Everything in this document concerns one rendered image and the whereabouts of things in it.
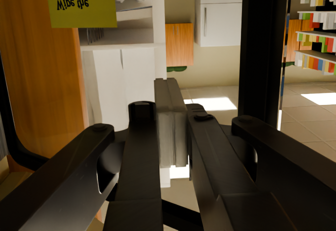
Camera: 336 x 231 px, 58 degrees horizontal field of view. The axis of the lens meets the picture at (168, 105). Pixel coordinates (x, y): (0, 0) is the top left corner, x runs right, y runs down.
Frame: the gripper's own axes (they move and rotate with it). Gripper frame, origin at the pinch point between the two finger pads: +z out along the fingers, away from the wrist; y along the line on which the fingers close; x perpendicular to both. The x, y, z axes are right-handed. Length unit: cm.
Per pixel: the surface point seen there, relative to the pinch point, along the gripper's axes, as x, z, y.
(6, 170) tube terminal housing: -12.4, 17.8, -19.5
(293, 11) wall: -4, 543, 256
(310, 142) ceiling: -136, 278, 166
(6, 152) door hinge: -10.2, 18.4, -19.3
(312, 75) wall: -123, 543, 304
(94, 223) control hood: -20.5, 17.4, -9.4
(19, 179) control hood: -13.0, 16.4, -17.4
